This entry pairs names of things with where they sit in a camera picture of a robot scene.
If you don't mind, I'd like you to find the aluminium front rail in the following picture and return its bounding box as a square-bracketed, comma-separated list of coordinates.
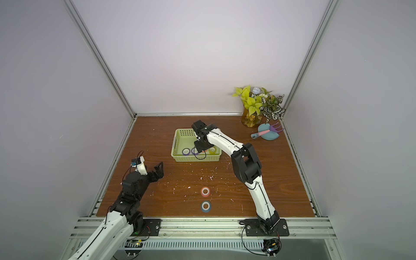
[69, 217, 337, 240]

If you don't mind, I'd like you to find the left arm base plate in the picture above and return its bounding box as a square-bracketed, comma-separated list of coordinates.
[134, 218, 162, 237]

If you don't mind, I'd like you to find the green perforated storage basket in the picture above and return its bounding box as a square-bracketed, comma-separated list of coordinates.
[171, 128, 222, 163]

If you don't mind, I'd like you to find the controller board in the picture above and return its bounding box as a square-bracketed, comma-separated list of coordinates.
[124, 240, 144, 260]
[262, 238, 282, 257]

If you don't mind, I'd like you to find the yellow tape roll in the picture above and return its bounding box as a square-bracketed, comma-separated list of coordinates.
[209, 146, 217, 154]

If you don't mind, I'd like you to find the blue tape roll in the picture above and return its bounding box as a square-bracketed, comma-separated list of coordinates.
[200, 200, 212, 213]

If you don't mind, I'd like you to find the left controller board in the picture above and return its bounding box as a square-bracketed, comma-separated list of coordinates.
[124, 240, 144, 260]

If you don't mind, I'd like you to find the right controller board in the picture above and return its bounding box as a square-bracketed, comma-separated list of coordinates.
[262, 238, 282, 257]

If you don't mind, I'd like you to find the purple tape roll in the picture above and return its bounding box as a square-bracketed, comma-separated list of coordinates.
[182, 148, 191, 156]
[191, 147, 199, 156]

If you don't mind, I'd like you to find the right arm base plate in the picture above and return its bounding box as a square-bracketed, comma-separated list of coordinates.
[240, 218, 290, 237]

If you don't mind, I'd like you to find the green leafy plant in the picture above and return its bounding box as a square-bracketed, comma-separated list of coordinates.
[232, 85, 286, 122]

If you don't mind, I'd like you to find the pink purple toy rake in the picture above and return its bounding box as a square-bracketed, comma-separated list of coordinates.
[257, 122, 284, 137]

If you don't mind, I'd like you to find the red tape roll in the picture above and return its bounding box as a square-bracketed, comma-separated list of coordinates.
[200, 186, 211, 198]

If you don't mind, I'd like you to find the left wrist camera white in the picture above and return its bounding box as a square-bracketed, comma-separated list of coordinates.
[131, 156, 147, 176]

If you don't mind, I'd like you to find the amber vase with flowers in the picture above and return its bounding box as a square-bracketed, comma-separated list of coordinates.
[240, 109, 263, 128]

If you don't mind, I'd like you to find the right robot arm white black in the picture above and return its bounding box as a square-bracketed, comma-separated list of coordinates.
[192, 120, 280, 235]

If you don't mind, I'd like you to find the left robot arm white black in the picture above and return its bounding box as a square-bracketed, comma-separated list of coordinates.
[70, 158, 164, 260]

